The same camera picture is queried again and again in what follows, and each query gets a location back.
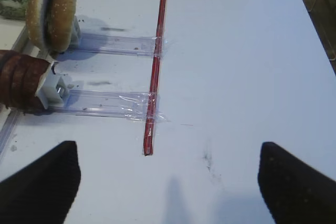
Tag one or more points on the sesame bun top left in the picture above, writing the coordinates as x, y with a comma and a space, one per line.
35, 18

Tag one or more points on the clear patty dispenser rail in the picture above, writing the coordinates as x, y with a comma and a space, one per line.
128, 105

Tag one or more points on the white bun pusher block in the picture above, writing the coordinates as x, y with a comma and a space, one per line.
75, 32

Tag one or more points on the red plastic strip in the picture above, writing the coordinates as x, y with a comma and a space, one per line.
154, 83

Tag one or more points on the sesame bun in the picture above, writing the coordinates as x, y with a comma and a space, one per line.
35, 18
61, 15

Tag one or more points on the brown meat patty stack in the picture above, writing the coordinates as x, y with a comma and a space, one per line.
20, 77

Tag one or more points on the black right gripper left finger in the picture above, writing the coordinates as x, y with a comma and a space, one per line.
44, 190

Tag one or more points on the white patty pusher block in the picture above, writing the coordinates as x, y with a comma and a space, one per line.
51, 89

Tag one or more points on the sesame bun top right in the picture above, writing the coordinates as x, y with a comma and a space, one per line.
61, 15

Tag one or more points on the clear bun dispenser rail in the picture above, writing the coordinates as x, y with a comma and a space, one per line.
116, 45

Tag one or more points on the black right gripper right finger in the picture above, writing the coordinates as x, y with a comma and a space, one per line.
293, 191

